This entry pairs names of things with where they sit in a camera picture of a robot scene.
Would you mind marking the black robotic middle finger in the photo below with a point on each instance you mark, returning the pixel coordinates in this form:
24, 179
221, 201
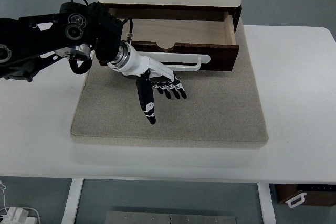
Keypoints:
165, 90

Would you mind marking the black robotic little finger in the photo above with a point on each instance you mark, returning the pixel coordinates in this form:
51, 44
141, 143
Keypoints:
182, 91

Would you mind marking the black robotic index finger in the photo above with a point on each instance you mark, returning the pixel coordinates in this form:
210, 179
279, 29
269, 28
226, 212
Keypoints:
157, 84

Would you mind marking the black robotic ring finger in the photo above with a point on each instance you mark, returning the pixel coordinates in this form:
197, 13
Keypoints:
173, 86

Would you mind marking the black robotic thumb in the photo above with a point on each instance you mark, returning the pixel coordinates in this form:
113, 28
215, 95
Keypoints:
146, 99

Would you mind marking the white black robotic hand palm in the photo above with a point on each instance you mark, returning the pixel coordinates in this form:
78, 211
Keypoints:
130, 63

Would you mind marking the dark wood drawer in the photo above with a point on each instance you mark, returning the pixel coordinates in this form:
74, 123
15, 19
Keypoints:
216, 39

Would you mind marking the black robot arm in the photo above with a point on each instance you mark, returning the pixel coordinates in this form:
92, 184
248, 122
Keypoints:
80, 32

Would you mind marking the dark wood cabinet base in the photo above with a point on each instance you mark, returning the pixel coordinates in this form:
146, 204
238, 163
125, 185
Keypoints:
173, 12

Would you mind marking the spare brown drawer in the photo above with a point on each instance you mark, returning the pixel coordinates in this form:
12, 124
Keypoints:
317, 194

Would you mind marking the beige fabric pad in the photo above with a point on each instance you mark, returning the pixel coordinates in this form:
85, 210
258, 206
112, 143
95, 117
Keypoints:
222, 110

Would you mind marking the white right table leg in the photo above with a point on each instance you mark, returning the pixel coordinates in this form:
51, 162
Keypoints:
266, 205

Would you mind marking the white table leg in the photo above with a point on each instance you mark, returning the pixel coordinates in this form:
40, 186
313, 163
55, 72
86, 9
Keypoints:
266, 205
72, 203

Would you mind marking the white left table leg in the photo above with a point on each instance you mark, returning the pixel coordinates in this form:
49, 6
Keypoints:
72, 203

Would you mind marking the white power adapter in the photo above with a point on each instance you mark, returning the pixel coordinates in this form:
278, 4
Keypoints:
16, 215

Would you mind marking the white spare drawer handle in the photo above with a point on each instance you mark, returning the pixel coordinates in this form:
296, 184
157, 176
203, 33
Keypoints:
296, 200

